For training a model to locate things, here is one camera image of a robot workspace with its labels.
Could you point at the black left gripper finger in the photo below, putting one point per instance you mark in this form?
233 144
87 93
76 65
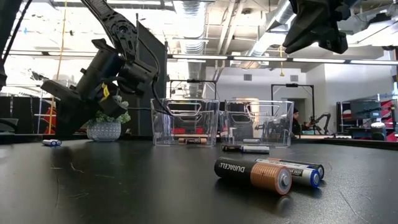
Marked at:
59 88
73 118

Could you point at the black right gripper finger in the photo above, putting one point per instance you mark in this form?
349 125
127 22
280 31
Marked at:
303 28

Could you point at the silver blue-tipped battery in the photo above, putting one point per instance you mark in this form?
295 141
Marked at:
49 142
251 141
255 149
298 175
58 142

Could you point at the clear plastic bin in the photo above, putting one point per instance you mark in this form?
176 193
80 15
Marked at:
258 124
185 124

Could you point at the background black robot arm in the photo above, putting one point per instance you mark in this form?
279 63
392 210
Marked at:
326 116

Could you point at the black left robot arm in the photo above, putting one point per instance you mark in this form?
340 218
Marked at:
118 28

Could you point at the yellow tape tag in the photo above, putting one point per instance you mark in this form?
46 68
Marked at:
105 91

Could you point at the red angled panel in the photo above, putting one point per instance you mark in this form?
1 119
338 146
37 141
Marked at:
51 124

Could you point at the green plant in patterned pot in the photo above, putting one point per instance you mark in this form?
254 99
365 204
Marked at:
104 132

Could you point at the black partition panel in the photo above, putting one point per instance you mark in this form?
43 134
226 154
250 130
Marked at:
141 121

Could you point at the black table mat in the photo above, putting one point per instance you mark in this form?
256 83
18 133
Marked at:
124 186

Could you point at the shelf with red bins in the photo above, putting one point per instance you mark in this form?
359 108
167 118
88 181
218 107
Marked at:
388 109

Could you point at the white round canister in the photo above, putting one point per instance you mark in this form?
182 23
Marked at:
378 126

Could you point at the long ceiling light bar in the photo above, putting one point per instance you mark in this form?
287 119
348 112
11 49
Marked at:
199 57

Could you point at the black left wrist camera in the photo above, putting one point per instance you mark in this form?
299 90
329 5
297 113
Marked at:
113 107

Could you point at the black frame stand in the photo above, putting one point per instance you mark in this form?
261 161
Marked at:
192 81
292 84

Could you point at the silver ribbed ventilation duct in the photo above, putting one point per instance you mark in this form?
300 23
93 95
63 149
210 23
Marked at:
194 71

